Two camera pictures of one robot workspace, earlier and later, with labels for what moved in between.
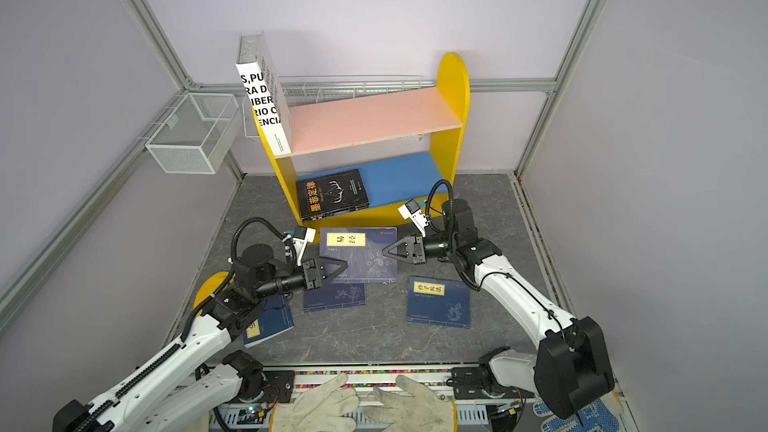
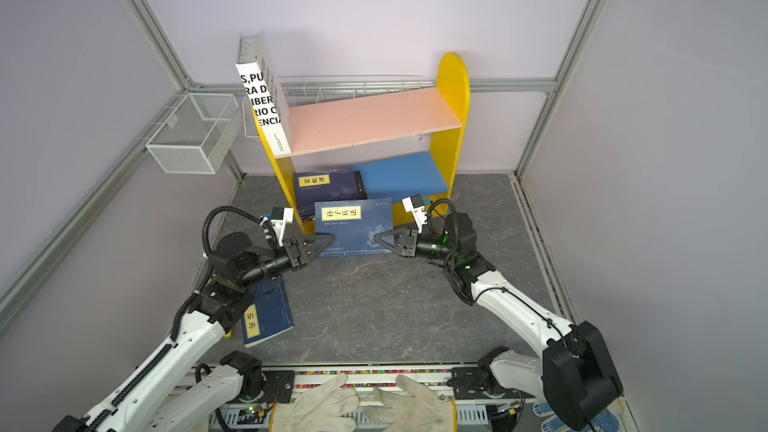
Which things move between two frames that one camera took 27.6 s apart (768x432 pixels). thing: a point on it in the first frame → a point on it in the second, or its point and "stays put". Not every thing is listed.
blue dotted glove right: (597, 417) stays put
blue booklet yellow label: (276, 319) stays put
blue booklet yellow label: (362, 249) → (306, 205)
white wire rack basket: (308, 90) stays put
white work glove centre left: (324, 407) stays put
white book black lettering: (256, 72) stays put
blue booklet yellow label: (438, 301) → (353, 225)
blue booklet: (335, 295) → (328, 184)
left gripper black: (313, 275) → (295, 248)
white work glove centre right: (425, 411) stays put
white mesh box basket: (196, 135) stays put
